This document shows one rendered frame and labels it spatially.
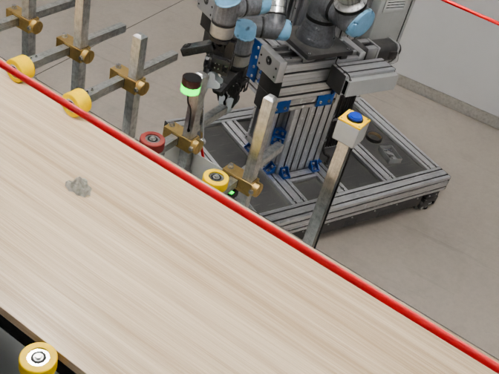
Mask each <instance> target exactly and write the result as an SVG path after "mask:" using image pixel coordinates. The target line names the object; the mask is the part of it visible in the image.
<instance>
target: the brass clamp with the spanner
mask: <svg viewBox="0 0 499 374"><path fill-rule="evenodd" d="M170 134H174V135H175V136H176V137H178V141H177V145H176V146H177V147H178V148H180V149H181V150H183V151H185V152H186V153H188V154H190V153H191V152H192V153H193V154H198V153H199V152H200V151H201V149H202V147H203V141H201V140H199V139H200V137H199V136H198V135H197V136H196V137H195V138H193V139H192V140H189V139H188V138H186V137H184V136H183V126H181V125H179V124H177V123H176V122H175V127H170V126H169V124H167V125H165V126H164V128H163V136H164V138H165V137H167V136H168V135H170Z"/></svg>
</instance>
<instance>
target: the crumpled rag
mask: <svg viewBox="0 0 499 374"><path fill-rule="evenodd" d="M65 186H66V188H67V189H68V191H69V192H74V193H75V194H76V195H78V196H79V195H80V196H82V197H86V195H89V196H91V190H92V188H91V187H90V186H89V185H88V181H87V180H86V179H85V178H81V177H80V176H79V177H76V178H75V179H74V181H70V180H68V181H66V182H65Z"/></svg>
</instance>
